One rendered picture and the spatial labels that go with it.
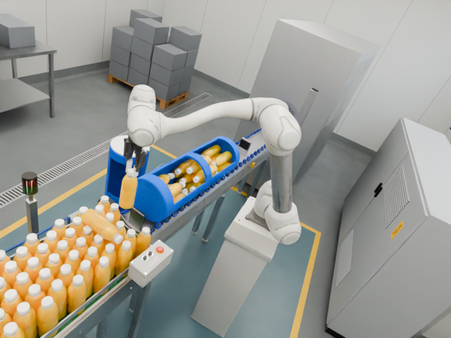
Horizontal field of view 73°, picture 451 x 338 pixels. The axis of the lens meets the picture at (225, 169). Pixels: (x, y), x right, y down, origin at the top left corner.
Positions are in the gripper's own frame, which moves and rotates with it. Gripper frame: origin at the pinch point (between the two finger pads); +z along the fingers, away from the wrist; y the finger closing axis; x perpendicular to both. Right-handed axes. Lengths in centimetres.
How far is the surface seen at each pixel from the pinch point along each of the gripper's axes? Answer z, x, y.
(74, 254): 29.5, 33.4, -4.9
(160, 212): 34.6, -18.1, -8.4
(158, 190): 21.0, -18.2, -3.8
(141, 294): 61, 11, -29
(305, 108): -9, -159, -28
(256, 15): -12, -503, 209
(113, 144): 39, -46, 62
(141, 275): 34.1, 18.0, -30.7
